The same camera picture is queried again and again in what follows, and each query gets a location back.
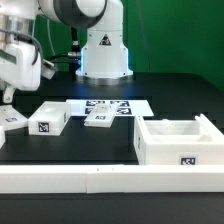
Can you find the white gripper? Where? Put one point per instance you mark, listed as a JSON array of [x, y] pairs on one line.
[[20, 68]]

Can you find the white cabinet body box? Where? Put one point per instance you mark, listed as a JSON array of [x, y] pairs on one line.
[[178, 142]]

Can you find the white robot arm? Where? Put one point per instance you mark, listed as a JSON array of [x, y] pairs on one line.
[[104, 57]]

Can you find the white cabinet top block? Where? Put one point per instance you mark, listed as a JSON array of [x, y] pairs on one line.
[[49, 119]]

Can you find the white cabinet door panel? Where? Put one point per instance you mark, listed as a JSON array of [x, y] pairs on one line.
[[102, 115]]

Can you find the white block at left edge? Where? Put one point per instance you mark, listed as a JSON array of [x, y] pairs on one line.
[[2, 136]]

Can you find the white marker sheet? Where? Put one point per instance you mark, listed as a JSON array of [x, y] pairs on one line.
[[82, 107]]

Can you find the white L-shaped fence wall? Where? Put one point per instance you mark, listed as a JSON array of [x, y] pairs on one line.
[[27, 179]]

